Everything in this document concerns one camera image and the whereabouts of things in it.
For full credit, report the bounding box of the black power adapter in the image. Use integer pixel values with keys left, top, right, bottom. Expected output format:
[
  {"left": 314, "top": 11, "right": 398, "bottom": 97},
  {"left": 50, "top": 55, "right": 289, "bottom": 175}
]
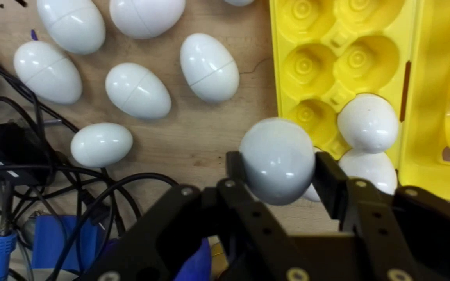
[{"left": 0, "top": 122, "right": 50, "bottom": 184}]

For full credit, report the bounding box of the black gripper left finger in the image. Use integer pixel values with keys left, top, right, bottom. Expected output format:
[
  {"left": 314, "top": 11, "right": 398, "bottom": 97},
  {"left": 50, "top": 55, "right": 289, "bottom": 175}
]
[{"left": 81, "top": 150, "right": 316, "bottom": 281}]

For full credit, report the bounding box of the black cable tangle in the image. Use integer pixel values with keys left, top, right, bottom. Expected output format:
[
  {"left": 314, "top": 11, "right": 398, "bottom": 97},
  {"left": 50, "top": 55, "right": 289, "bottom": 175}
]
[{"left": 0, "top": 36, "right": 184, "bottom": 281}]

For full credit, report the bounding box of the blue soldering station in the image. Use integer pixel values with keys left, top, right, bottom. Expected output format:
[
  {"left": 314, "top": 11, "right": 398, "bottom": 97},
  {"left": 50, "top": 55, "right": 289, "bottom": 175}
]
[{"left": 30, "top": 214, "right": 113, "bottom": 273}]

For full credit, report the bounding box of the blue soldering iron handle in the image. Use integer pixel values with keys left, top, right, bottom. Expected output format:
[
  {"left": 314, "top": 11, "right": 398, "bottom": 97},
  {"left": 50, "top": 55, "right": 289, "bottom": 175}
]
[{"left": 0, "top": 231, "right": 19, "bottom": 281}]

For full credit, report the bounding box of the yellow plastic egg holder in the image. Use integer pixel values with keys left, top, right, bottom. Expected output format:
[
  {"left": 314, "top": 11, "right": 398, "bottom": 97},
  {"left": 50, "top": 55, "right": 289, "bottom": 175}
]
[{"left": 267, "top": 0, "right": 450, "bottom": 208}]

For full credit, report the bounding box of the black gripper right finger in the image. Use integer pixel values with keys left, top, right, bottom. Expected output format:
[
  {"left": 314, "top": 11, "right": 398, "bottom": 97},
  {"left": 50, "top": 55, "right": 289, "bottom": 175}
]
[{"left": 316, "top": 151, "right": 450, "bottom": 281}]

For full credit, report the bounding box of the white plastic egg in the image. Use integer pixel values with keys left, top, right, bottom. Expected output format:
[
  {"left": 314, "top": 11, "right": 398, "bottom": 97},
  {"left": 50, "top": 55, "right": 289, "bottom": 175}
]
[
  {"left": 69, "top": 122, "right": 134, "bottom": 169},
  {"left": 108, "top": 0, "right": 188, "bottom": 41},
  {"left": 13, "top": 39, "right": 84, "bottom": 106},
  {"left": 336, "top": 92, "right": 402, "bottom": 155},
  {"left": 303, "top": 184, "right": 323, "bottom": 203},
  {"left": 339, "top": 148, "right": 398, "bottom": 195},
  {"left": 178, "top": 31, "right": 241, "bottom": 103},
  {"left": 103, "top": 61, "right": 173, "bottom": 122},
  {"left": 238, "top": 117, "right": 317, "bottom": 206},
  {"left": 34, "top": 0, "right": 108, "bottom": 56}
]

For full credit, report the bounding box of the blue tool handle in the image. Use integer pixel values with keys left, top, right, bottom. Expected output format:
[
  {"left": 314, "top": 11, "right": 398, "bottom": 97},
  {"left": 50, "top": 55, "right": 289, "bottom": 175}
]
[{"left": 173, "top": 237, "right": 214, "bottom": 281}]

